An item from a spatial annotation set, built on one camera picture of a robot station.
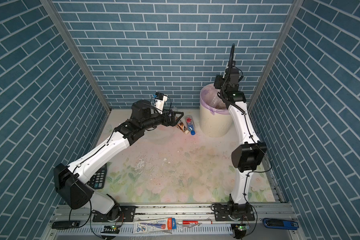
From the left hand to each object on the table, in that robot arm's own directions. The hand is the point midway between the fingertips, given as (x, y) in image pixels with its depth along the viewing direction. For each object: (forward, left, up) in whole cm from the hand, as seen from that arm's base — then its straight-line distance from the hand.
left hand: (178, 113), depth 72 cm
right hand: (+22, -23, +7) cm, 33 cm away
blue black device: (-42, -44, -29) cm, 68 cm away
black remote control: (-40, +53, -34) cm, 75 cm away
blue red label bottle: (+17, -8, -30) cm, 35 cm away
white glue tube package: (-42, +11, -33) cm, 54 cm away
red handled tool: (-41, -6, -33) cm, 53 cm away
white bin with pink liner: (+10, -22, -15) cm, 29 cm away
